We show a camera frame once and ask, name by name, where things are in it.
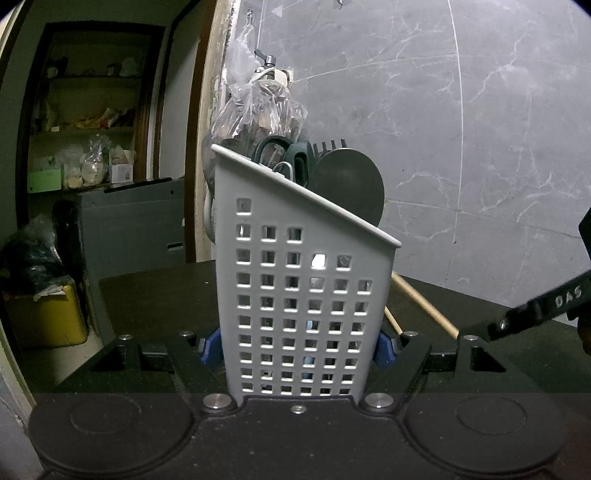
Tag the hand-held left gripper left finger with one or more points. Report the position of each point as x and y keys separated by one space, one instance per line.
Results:
x=210 y=350

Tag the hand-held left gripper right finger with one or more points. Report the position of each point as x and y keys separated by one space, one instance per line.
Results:
x=383 y=353

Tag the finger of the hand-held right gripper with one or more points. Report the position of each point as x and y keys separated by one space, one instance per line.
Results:
x=480 y=331
x=586 y=240

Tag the wooden chopstick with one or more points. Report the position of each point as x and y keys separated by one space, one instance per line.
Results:
x=425 y=304
x=392 y=321

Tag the white perforated utensil basket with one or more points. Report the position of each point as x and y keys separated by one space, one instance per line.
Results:
x=277 y=207

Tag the steel fork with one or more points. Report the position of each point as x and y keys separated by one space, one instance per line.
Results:
x=330 y=144

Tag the dark green scissors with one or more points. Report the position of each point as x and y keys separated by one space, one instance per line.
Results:
x=300 y=148

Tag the grey cabinet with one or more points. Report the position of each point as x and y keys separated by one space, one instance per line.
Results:
x=134 y=221

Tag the yellow box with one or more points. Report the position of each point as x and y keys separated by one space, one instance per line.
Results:
x=51 y=314

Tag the small white carton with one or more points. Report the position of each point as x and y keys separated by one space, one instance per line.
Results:
x=121 y=171

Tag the black plastic bag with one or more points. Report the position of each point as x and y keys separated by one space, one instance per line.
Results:
x=27 y=258

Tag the clear bag of dried goods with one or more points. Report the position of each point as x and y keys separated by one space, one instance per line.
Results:
x=90 y=166

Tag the light green box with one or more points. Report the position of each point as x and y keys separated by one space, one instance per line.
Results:
x=44 y=179

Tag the clear plastic bag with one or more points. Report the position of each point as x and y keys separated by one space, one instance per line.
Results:
x=258 y=115

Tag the pile of snack packets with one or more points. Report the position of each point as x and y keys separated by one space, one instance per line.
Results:
x=97 y=120

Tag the white lump object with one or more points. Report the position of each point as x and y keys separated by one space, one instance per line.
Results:
x=129 y=68

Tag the wooden shelf unit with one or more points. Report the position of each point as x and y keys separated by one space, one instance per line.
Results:
x=92 y=77

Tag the wooden door frame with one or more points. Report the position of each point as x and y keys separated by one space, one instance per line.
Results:
x=207 y=69

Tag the metal wall faucet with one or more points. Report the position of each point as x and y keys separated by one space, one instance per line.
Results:
x=270 y=60

